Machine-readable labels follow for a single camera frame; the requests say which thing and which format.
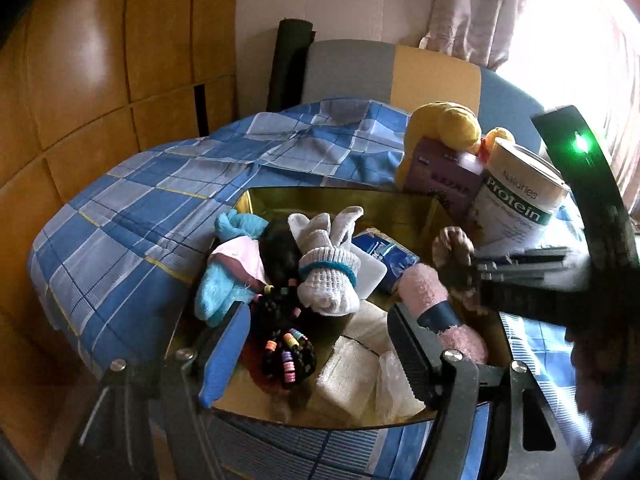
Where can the white tin can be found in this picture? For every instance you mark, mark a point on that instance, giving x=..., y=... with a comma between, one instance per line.
x=510, y=210

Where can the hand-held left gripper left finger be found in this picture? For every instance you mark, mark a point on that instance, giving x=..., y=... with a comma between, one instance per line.
x=225, y=355

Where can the gold tray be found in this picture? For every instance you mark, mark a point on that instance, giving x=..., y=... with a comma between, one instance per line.
x=310, y=200

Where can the white towel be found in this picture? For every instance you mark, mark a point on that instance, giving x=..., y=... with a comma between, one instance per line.
x=340, y=380
x=370, y=330

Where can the white sponge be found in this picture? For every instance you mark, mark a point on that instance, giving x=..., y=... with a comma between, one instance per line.
x=372, y=275

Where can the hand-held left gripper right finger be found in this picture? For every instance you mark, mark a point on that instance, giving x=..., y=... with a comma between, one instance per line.
x=410, y=355

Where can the pink cloth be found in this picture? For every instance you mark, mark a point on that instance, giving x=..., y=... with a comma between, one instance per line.
x=240, y=257

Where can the window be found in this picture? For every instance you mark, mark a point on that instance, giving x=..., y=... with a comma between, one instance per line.
x=575, y=60

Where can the pink fuzzy sock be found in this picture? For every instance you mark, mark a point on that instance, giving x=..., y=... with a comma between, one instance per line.
x=425, y=285

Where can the blue plaid bedsheet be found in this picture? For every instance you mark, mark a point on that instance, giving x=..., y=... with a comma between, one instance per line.
x=125, y=210

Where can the brown scrunchie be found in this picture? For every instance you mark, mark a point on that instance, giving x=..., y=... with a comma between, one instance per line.
x=455, y=240

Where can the white knit gloves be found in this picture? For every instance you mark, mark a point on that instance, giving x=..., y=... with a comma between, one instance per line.
x=325, y=280

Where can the blue tissue packet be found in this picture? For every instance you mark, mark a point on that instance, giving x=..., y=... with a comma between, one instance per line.
x=390, y=257

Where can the black fur piece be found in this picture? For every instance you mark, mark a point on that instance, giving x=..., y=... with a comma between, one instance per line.
x=280, y=260

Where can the purple box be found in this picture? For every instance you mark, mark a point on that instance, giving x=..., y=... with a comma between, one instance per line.
x=440, y=180

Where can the red cloth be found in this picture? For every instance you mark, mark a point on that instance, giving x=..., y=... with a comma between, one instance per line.
x=252, y=362

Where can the wooden wardrobe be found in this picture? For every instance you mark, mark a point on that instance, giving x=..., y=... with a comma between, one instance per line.
x=100, y=60

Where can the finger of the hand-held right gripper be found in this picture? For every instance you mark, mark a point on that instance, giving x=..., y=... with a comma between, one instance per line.
x=480, y=280
x=525, y=258

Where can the dark rolled mat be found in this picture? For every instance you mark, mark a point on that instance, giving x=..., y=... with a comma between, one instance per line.
x=287, y=65

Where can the grey yellow blue headboard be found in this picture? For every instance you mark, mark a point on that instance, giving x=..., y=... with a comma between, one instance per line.
x=350, y=70

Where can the yellow plush toy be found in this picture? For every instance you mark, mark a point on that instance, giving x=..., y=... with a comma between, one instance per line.
x=445, y=120

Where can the teal gloves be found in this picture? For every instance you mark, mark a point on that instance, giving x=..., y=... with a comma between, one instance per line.
x=215, y=290

